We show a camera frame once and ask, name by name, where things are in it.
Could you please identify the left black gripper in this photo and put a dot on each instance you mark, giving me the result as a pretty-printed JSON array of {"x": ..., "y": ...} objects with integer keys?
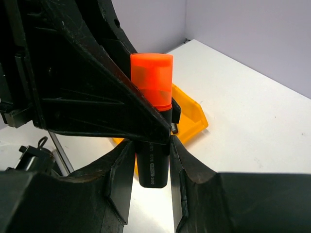
[{"x": 17, "y": 104}]

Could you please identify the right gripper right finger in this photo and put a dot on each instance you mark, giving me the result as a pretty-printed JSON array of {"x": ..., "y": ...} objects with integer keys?
[{"x": 205, "y": 201}]

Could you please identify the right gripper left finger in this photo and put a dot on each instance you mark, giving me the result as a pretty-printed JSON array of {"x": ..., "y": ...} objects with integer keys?
[{"x": 93, "y": 199}]

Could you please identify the orange black highlighter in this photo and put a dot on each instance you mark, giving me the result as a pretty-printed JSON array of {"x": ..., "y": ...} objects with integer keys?
[{"x": 153, "y": 158}]

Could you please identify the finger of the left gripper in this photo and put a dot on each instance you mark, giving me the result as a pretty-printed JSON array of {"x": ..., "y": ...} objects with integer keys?
[
  {"x": 176, "y": 114},
  {"x": 78, "y": 59}
]

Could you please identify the orange highlighter cap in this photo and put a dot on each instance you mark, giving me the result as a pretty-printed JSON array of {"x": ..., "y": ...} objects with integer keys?
[{"x": 152, "y": 74}]

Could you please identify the orange plastic sorting tray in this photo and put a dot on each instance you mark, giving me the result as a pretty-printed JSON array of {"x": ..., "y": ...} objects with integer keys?
[{"x": 192, "y": 119}]

